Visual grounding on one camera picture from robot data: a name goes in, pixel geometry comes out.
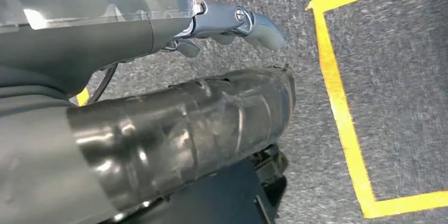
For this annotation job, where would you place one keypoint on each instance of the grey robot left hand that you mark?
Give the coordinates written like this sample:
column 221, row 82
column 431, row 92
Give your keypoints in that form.
column 87, row 40

